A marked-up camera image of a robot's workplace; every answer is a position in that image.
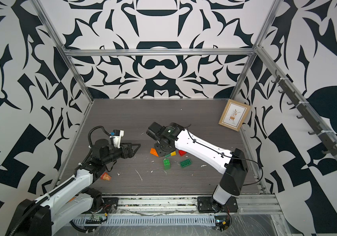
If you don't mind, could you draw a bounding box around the light green square lego brick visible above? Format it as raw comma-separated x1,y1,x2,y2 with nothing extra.
163,159,171,170

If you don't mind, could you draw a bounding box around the dark green upturned lego brick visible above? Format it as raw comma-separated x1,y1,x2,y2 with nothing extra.
179,159,192,168

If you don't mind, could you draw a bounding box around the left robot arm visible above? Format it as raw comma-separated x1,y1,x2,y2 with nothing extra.
6,126,141,236

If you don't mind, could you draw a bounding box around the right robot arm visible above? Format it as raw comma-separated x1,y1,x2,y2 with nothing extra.
146,122,263,213

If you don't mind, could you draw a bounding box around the orange long lego brick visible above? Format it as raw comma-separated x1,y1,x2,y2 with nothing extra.
150,148,159,157

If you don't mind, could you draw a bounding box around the red square lego brick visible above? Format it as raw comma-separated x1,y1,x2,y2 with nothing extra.
178,150,187,156

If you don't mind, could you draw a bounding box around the small ice cream toy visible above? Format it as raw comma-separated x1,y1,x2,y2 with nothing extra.
100,172,111,181

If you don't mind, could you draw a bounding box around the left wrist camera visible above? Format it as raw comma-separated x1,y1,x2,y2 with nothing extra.
110,130,124,148

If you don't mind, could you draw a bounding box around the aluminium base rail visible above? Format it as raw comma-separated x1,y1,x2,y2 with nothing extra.
103,194,283,215

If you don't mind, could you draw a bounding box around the wooden picture frame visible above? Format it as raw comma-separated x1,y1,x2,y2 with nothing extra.
218,99,251,131

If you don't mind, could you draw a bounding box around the white cable duct strip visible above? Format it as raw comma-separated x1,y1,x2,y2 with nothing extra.
73,215,216,227

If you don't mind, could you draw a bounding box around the wall hook rack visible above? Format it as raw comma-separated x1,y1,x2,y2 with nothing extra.
272,75,337,156

